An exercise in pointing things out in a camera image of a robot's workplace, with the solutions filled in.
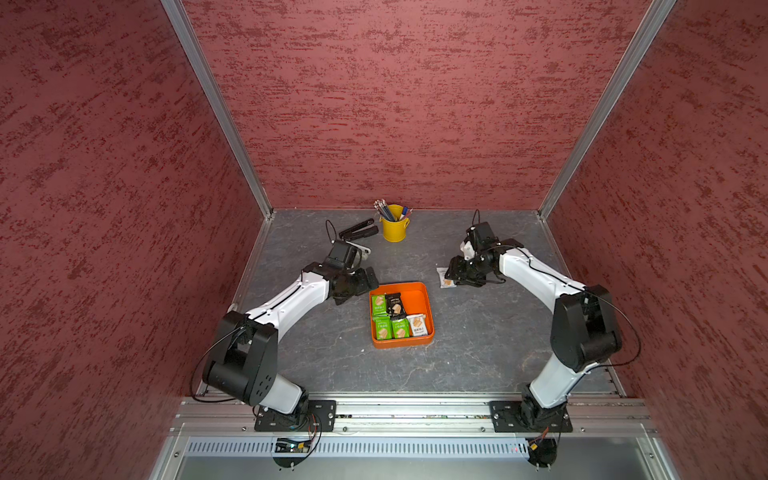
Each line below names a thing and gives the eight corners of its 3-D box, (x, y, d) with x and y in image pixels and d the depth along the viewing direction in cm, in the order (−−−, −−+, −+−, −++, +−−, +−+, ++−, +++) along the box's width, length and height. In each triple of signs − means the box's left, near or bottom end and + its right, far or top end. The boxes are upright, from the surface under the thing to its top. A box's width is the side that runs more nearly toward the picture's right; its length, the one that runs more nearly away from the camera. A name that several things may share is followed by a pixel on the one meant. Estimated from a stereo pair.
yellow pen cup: (388, 246, 113) (388, 225, 104) (379, 229, 118) (378, 208, 109) (408, 239, 115) (410, 218, 106) (398, 223, 120) (399, 202, 111)
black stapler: (343, 244, 113) (342, 238, 111) (339, 235, 116) (338, 230, 113) (377, 231, 117) (377, 226, 115) (373, 223, 120) (372, 218, 118)
